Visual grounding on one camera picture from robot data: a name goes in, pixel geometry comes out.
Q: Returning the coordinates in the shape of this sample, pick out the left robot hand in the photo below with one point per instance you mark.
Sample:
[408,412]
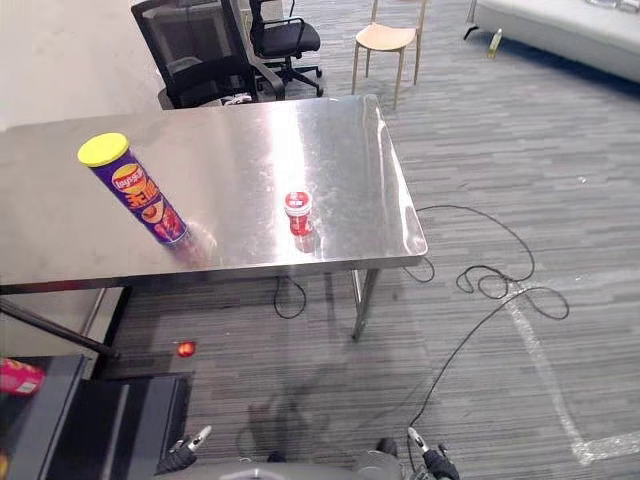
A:
[184,451]

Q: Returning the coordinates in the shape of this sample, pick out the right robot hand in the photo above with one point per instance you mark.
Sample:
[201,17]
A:
[434,454]

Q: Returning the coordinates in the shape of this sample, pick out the black shelf unit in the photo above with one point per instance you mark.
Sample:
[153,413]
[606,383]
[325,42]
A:
[95,420]

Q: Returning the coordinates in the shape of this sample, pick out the red gum jar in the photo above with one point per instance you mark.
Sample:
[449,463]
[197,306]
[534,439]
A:
[299,215]

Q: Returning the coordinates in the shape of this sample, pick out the purple chips can yellow lid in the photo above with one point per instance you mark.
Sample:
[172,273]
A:
[134,189]

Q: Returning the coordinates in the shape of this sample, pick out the small red object on floor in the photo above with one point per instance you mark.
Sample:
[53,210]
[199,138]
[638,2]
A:
[185,348]

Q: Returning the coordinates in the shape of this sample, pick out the silver robot body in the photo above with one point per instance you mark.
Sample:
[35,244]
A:
[300,467]

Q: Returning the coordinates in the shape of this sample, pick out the red snack package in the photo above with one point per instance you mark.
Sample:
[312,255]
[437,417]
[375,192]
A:
[20,377]

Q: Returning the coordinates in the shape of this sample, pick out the stainless steel table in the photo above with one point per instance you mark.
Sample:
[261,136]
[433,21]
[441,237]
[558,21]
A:
[210,190]

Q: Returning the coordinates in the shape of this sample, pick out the black mesh office chair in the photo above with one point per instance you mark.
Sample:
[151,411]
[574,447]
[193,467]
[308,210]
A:
[200,55]

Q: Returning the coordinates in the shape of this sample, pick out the yellow liquid bottle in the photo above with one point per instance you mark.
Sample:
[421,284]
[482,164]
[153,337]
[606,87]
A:
[495,43]

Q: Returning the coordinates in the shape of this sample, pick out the light wooden chair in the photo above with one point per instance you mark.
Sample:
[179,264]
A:
[387,40]

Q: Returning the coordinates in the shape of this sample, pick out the black padded office chair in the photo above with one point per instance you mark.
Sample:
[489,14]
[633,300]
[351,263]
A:
[285,40]

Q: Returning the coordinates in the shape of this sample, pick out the light grey sofa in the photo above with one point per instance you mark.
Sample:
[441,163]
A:
[565,25]

